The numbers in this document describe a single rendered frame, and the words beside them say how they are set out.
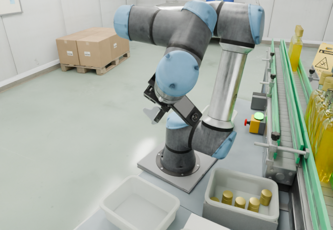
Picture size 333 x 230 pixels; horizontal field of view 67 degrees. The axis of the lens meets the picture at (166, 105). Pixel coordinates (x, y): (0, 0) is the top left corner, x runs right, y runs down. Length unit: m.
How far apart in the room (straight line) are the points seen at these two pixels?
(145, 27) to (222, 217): 0.63
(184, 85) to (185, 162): 0.63
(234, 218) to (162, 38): 0.60
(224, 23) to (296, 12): 5.99
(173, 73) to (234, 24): 0.45
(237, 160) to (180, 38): 0.78
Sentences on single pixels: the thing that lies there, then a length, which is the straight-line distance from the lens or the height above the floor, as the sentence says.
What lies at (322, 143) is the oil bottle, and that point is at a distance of 0.89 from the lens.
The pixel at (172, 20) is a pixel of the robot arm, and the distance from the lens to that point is 0.51.
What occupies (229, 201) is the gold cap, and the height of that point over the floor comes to 0.80.
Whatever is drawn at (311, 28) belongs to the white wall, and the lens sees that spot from 6.92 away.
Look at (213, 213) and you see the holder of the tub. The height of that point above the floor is 0.79.
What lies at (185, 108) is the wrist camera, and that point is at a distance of 0.63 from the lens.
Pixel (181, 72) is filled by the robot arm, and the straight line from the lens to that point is 0.44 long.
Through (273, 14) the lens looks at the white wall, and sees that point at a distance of 6.79.
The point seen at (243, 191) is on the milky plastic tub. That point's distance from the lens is 1.00.
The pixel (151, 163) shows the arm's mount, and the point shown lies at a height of 0.77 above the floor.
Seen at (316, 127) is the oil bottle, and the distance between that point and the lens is 0.95.
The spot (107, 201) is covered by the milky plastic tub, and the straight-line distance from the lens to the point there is 0.91.
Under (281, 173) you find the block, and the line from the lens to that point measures 0.98.
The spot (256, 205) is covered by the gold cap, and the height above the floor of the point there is 0.81.
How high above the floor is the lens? 1.46
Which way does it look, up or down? 27 degrees down
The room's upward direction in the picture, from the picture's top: straight up
